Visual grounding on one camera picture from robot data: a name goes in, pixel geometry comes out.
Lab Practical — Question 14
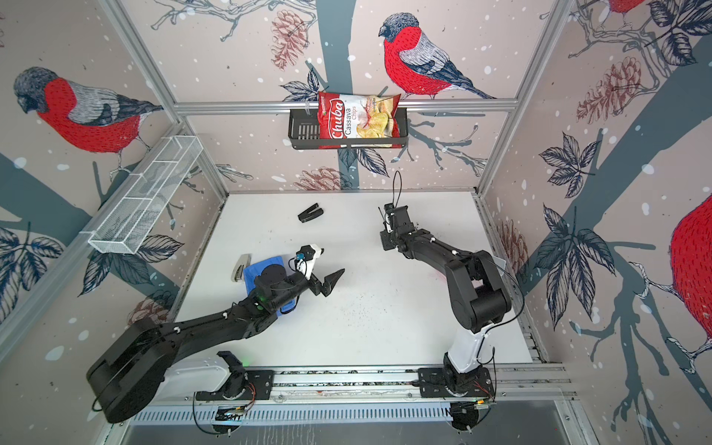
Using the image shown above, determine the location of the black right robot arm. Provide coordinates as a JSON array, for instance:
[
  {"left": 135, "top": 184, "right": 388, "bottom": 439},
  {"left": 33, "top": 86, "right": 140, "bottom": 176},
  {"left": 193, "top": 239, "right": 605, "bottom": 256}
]
[{"left": 380, "top": 203, "right": 512, "bottom": 394}]

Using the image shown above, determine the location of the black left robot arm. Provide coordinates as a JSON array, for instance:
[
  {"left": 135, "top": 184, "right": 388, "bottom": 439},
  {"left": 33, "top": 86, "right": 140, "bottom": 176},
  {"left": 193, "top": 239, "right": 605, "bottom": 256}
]
[{"left": 86, "top": 265, "right": 345, "bottom": 424}]

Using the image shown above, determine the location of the black stapler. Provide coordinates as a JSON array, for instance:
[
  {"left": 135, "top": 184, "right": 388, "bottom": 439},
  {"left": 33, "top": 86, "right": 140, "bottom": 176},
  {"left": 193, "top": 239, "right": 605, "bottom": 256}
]
[{"left": 298, "top": 203, "right": 324, "bottom": 224}]

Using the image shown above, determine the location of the beige stapler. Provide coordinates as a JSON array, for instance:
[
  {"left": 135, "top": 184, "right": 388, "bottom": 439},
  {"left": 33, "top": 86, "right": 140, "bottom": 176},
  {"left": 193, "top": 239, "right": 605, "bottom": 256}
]
[{"left": 231, "top": 254, "right": 251, "bottom": 283}]

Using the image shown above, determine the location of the red cassava chips bag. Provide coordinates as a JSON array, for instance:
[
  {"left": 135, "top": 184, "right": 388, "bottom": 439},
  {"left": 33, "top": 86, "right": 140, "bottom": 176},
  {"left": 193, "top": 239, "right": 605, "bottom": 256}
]
[{"left": 317, "top": 92, "right": 402, "bottom": 141}]

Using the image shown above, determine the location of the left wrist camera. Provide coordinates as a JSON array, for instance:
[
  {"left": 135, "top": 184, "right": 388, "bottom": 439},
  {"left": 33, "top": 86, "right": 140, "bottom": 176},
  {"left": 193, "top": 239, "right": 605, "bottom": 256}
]
[{"left": 295, "top": 244, "right": 324, "bottom": 278}]

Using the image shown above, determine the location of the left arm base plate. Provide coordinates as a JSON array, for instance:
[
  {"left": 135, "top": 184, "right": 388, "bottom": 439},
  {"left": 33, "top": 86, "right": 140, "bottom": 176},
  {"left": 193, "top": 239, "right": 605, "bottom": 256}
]
[{"left": 195, "top": 369, "right": 276, "bottom": 402}]

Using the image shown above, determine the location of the black wall basket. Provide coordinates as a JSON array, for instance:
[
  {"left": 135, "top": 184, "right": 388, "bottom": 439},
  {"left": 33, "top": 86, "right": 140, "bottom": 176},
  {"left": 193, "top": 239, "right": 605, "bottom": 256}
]
[{"left": 287, "top": 109, "right": 409, "bottom": 150}]

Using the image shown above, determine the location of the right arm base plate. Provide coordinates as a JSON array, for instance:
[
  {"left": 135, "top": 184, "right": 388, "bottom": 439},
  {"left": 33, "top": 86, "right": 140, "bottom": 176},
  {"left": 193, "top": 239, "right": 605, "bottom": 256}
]
[{"left": 415, "top": 366, "right": 495, "bottom": 399}]

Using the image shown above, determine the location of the aluminium front rail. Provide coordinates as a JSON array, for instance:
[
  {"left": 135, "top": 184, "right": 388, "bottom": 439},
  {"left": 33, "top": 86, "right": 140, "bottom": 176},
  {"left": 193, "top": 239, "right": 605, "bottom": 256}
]
[{"left": 119, "top": 363, "right": 574, "bottom": 404}]

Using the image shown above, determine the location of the white wire mesh shelf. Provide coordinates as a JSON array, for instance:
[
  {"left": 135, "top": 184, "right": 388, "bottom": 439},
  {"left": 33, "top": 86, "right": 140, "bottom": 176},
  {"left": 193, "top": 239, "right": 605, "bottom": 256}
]
[{"left": 88, "top": 135, "right": 203, "bottom": 254}]

